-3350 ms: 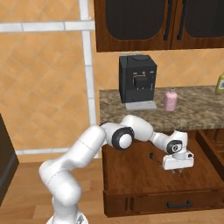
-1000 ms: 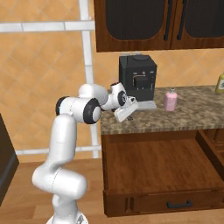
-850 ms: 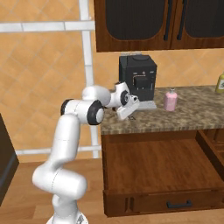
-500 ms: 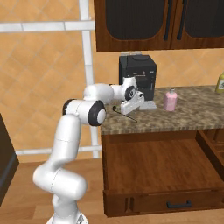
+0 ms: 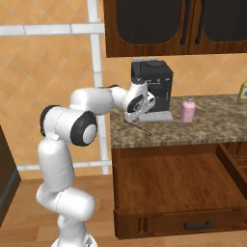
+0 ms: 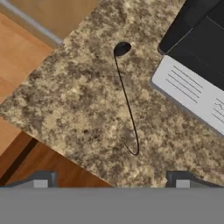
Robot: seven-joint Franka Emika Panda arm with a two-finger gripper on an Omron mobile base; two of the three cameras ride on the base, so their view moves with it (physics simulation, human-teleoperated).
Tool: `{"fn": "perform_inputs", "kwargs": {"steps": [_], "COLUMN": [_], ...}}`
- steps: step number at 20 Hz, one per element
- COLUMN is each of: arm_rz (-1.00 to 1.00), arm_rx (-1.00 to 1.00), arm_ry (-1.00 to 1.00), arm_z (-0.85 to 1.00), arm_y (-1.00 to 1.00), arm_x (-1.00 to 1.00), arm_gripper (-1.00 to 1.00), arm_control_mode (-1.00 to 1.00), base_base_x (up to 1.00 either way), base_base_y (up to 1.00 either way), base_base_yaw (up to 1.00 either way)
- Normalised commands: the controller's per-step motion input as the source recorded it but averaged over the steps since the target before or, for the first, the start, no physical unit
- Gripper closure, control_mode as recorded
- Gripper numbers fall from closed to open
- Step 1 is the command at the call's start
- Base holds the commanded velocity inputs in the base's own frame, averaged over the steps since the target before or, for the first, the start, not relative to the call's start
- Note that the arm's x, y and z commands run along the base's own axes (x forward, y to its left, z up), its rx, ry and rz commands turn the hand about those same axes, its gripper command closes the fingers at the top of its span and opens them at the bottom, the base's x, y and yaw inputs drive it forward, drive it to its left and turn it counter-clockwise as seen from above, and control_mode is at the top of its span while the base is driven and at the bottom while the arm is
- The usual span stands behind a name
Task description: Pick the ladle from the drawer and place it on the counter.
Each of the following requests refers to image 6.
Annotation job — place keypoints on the brown wooden cabinet front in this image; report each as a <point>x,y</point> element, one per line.
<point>58,167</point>

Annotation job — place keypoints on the black and white countertop appliance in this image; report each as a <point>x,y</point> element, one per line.
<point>186,84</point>

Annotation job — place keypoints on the grey cabinet plinth strip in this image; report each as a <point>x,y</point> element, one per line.
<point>32,24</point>

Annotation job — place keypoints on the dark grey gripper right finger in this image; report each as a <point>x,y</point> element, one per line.
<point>179,178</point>

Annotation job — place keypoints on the black ladle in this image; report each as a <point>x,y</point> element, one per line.
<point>122,48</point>

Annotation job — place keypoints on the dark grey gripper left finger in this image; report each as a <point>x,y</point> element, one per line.
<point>43,178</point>

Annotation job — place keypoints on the light wooden cabinet run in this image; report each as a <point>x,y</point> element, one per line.
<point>58,14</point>

